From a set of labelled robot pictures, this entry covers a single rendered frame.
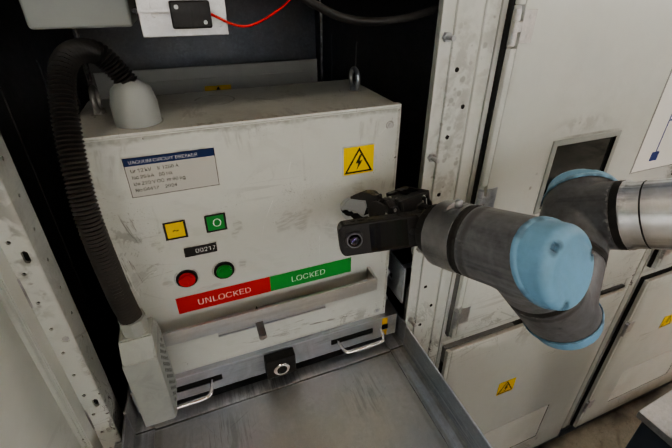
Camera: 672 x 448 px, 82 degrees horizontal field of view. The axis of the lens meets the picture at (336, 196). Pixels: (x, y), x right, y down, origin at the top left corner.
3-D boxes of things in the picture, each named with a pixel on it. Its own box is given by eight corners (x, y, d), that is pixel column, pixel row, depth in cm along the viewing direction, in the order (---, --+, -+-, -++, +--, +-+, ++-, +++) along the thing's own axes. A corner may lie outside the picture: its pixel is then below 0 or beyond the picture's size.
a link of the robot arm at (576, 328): (617, 283, 51) (594, 232, 45) (601, 368, 47) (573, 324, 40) (542, 273, 58) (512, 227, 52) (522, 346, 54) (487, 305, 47)
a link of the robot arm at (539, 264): (572, 333, 40) (541, 287, 35) (469, 291, 50) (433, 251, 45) (607, 258, 42) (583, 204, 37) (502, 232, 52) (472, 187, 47)
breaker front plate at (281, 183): (385, 321, 86) (403, 109, 63) (148, 392, 71) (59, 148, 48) (382, 316, 87) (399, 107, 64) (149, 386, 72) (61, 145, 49)
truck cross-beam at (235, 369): (395, 332, 89) (397, 313, 86) (137, 413, 72) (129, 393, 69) (385, 317, 93) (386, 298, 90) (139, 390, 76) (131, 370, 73)
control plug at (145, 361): (178, 418, 62) (153, 342, 54) (145, 429, 61) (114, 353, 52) (177, 377, 69) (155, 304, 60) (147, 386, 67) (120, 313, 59)
